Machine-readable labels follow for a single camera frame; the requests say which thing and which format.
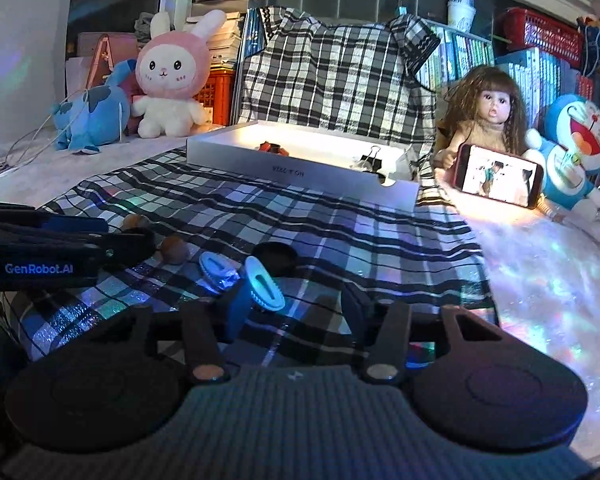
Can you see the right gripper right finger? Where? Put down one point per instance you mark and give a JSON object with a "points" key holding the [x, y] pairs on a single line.
{"points": [[382, 329]]}

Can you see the brown nut ball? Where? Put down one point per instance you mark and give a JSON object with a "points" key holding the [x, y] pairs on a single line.
{"points": [[174, 250], [134, 221]]}

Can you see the stack of books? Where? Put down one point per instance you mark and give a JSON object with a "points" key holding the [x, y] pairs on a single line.
{"points": [[239, 37]]}

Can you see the black round cap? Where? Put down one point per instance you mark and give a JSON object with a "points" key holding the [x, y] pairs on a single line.
{"points": [[280, 260]]}

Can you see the small black binder clip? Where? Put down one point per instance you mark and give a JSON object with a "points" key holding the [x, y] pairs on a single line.
{"points": [[369, 162]]}

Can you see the red plastic crate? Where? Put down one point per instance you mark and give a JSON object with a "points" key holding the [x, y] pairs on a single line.
{"points": [[216, 94]]}

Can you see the pink white bunny plush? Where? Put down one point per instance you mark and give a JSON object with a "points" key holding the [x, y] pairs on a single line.
{"points": [[170, 70]]}

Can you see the red plastic basket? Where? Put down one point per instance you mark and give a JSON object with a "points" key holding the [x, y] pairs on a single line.
{"points": [[523, 29]]}

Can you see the black white plaid cloth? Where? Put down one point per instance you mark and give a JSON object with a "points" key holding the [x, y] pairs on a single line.
{"points": [[379, 223]]}

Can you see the pink handbag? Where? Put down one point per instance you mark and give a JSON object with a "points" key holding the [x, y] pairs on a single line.
{"points": [[105, 49]]}

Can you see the white shallow cardboard box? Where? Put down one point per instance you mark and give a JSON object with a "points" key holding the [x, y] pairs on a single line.
{"points": [[318, 160]]}

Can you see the red chili pepper toy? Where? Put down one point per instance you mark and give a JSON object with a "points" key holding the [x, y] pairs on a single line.
{"points": [[273, 148]]}

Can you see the large black binder clip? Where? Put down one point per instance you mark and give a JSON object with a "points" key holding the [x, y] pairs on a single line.
{"points": [[381, 177]]}

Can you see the blue Doraemon plush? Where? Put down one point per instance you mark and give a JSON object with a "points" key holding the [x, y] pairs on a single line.
{"points": [[568, 149]]}

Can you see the white blue hair clip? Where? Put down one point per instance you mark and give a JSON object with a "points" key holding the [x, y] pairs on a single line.
{"points": [[219, 271], [264, 291]]}

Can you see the blue dinosaur plush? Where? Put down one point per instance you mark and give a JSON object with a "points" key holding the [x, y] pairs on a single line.
{"points": [[96, 116]]}

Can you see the brown haired doll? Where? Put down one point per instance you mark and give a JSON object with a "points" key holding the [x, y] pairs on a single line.
{"points": [[486, 109]]}

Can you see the stacked paper cups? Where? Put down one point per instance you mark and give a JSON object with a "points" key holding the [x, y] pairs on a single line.
{"points": [[461, 14]]}

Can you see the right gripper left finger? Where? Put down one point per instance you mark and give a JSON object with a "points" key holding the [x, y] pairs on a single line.
{"points": [[206, 322]]}

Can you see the red cased smartphone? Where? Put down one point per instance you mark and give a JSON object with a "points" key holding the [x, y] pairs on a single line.
{"points": [[498, 176]]}

